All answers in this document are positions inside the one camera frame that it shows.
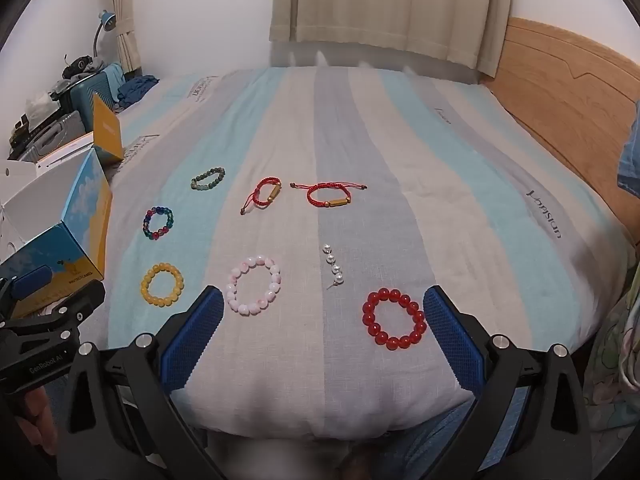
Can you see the dark clutter pile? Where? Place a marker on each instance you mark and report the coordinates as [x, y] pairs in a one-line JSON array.
[[75, 72]]

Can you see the denim cloth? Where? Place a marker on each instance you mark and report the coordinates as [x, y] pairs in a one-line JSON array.
[[631, 155]]

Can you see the wooden headboard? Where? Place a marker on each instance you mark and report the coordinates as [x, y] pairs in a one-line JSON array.
[[565, 90]]

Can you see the blue desk lamp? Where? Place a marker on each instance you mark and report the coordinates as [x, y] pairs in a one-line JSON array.
[[106, 21]]

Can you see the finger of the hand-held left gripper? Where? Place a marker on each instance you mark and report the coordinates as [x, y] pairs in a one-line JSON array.
[[31, 282], [65, 317]]

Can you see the floral cloth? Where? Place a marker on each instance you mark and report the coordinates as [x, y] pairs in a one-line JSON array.
[[617, 360]]

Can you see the teal suitcase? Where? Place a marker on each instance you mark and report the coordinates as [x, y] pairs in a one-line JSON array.
[[90, 92]]

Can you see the white cardboard box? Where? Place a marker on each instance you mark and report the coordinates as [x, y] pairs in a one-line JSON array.
[[65, 152]]

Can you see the dark blue clothes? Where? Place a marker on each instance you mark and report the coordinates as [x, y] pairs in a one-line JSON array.
[[135, 89]]

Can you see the striped bedsheet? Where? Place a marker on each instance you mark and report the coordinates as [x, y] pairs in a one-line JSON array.
[[400, 160]]

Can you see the grey suitcase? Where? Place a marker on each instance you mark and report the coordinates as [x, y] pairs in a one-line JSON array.
[[47, 135]]

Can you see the yellow cardboard box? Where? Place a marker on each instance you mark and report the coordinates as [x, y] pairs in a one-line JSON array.
[[107, 132]]

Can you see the beige window curtain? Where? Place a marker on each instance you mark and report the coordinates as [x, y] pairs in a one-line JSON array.
[[380, 5]]

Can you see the narrow beige curtain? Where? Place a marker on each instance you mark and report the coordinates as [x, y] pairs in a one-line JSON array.
[[125, 25]]

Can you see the sky print cardboard box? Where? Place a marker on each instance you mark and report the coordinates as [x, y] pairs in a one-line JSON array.
[[85, 220]]

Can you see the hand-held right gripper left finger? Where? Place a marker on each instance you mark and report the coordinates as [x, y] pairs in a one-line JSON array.
[[195, 340]]

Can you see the person's left hand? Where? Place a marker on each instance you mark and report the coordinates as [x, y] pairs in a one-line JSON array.
[[37, 415]]

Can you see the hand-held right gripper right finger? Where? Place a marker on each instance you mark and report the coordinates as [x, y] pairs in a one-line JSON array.
[[452, 340]]

